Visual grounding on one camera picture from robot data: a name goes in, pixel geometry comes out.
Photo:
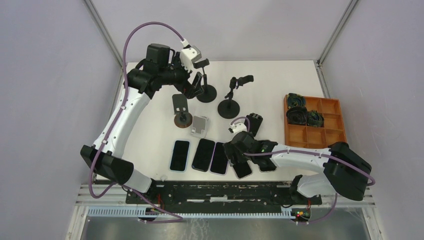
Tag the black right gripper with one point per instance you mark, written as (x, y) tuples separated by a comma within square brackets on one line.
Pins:
[(230, 148)]

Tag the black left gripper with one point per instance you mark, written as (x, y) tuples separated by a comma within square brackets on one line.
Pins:
[(188, 89)]

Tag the phone with purple case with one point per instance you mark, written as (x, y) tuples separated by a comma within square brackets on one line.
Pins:
[(219, 162)]

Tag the phone with white case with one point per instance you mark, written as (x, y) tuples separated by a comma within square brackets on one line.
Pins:
[(203, 155)]

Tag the wooden-base black plate stand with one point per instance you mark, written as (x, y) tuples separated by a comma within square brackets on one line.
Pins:
[(182, 119)]

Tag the black folding phone stand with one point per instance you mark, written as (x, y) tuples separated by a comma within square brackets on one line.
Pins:
[(254, 120)]

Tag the silver folding phone stand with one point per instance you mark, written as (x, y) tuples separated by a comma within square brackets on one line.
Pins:
[(199, 126)]

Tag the phone with light blue case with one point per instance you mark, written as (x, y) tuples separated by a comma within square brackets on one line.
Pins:
[(179, 158)]

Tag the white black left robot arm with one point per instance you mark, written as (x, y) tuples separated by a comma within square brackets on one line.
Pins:
[(162, 66)]

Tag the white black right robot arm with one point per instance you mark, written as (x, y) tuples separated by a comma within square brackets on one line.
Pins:
[(337, 169)]

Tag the orange compartment tray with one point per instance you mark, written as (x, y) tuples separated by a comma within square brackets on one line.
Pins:
[(332, 132)]

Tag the dark brown rolled tie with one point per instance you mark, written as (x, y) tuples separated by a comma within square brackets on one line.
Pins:
[(297, 115)]

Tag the blue yellow rolled tie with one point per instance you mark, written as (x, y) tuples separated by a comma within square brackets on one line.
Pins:
[(295, 100)]

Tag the green blue rolled tie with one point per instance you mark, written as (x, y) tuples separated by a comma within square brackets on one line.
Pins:
[(314, 119)]

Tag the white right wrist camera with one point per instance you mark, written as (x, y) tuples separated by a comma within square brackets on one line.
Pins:
[(240, 124)]

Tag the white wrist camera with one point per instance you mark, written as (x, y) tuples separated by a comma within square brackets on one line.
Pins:
[(240, 124), (189, 55)]

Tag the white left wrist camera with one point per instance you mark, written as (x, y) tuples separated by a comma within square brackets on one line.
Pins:
[(189, 55)]

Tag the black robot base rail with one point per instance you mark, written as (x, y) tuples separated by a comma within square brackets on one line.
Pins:
[(227, 197)]

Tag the white slotted cable duct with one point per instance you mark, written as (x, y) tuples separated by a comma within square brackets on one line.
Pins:
[(152, 213)]

